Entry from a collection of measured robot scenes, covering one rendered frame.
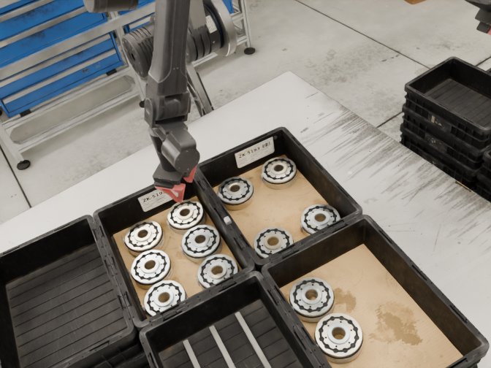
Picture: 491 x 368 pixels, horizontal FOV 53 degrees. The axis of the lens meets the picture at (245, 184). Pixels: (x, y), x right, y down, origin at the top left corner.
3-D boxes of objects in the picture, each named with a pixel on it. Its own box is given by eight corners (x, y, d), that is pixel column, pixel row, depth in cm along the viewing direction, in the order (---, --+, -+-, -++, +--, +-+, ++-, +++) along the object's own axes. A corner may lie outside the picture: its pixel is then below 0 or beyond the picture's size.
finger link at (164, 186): (200, 188, 116) (191, 160, 109) (188, 212, 112) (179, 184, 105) (174, 184, 118) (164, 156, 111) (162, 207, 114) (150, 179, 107)
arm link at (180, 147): (183, 88, 101) (145, 94, 96) (212, 115, 94) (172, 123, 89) (180, 138, 108) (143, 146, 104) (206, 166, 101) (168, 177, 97)
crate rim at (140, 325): (93, 217, 135) (90, 212, 134) (193, 171, 142) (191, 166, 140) (139, 335, 109) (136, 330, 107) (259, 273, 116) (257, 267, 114)
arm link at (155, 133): (166, 109, 103) (142, 123, 101) (182, 126, 99) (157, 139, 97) (174, 134, 108) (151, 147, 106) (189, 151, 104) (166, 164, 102)
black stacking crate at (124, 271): (107, 238, 142) (92, 213, 134) (199, 195, 149) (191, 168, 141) (152, 353, 116) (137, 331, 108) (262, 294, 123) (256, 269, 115)
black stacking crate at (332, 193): (201, 194, 149) (193, 167, 141) (286, 154, 155) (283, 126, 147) (264, 293, 123) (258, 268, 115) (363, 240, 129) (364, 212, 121)
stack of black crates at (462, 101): (394, 162, 237) (402, 85, 205) (438, 133, 246) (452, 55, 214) (463, 211, 212) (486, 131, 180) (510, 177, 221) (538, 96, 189)
